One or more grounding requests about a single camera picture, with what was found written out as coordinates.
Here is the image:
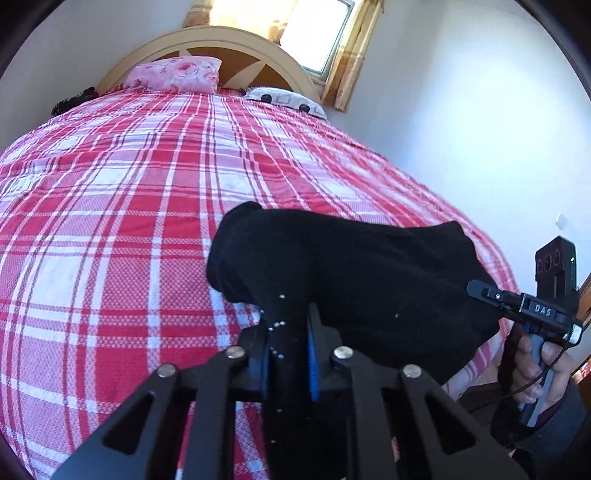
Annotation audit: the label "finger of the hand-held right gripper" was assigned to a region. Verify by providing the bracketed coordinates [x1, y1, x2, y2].
[466, 281, 522, 319]

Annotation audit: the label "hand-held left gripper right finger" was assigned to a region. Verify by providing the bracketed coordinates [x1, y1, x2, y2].
[306, 304, 527, 480]

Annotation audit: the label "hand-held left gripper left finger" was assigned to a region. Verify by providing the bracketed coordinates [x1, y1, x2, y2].
[51, 323, 271, 480]

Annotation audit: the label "black pants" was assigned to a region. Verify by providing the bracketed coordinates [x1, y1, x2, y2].
[205, 200, 504, 480]

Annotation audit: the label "person's right forearm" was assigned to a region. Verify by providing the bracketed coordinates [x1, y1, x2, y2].
[492, 383, 591, 480]

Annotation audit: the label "person's right hand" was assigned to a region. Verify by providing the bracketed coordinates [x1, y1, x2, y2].
[510, 335, 579, 416]

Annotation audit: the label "wooden board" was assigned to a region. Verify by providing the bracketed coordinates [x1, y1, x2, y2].
[575, 272, 591, 324]

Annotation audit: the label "red plaid blanket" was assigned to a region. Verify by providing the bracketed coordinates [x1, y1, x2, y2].
[0, 88, 520, 480]

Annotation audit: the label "white patterned pillow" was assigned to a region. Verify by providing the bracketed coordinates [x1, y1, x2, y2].
[243, 86, 328, 120]

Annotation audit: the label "tan curtain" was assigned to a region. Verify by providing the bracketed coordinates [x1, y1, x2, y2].
[321, 0, 384, 112]
[182, 0, 287, 47]

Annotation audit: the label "pink floral pillow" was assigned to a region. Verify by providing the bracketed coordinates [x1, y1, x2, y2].
[124, 56, 222, 94]

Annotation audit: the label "window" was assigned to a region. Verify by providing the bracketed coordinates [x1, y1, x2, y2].
[277, 0, 356, 77]

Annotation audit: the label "dark cloth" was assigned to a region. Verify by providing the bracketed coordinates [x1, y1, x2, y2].
[50, 87, 100, 116]

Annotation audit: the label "cream wooden headboard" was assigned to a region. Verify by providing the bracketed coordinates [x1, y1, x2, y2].
[97, 25, 321, 104]

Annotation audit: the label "black cable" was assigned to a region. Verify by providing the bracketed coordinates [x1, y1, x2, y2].
[457, 323, 591, 414]

